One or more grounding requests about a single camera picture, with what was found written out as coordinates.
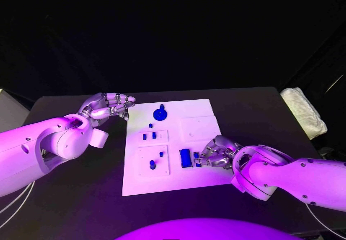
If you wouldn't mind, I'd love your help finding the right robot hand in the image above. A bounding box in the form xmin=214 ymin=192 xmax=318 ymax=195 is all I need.
xmin=193 ymin=135 xmax=243 ymax=171

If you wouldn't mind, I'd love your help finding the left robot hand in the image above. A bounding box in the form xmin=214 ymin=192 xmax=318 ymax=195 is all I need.
xmin=76 ymin=92 xmax=136 ymax=129

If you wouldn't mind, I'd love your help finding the white task board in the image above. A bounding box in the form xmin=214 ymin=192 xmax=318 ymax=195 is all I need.
xmin=121 ymin=98 xmax=233 ymax=197

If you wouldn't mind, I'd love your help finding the long blue cylinder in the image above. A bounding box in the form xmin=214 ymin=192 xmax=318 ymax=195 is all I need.
xmin=178 ymin=148 xmax=193 ymax=169

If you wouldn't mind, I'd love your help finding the blue gear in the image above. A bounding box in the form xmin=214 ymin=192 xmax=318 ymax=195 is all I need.
xmin=152 ymin=104 xmax=168 ymax=122

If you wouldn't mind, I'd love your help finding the grey box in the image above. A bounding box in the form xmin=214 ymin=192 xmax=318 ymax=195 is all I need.
xmin=0 ymin=88 xmax=30 ymax=133

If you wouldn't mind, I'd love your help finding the white folded cloth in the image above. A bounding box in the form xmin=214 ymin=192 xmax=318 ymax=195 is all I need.
xmin=279 ymin=87 xmax=328 ymax=141

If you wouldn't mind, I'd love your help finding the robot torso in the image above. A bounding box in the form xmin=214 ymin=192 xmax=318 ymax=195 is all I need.
xmin=115 ymin=217 xmax=302 ymax=240

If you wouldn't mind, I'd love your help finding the white cable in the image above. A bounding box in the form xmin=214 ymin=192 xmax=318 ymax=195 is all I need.
xmin=0 ymin=184 xmax=34 ymax=229
xmin=0 ymin=180 xmax=35 ymax=215
xmin=304 ymin=203 xmax=346 ymax=239

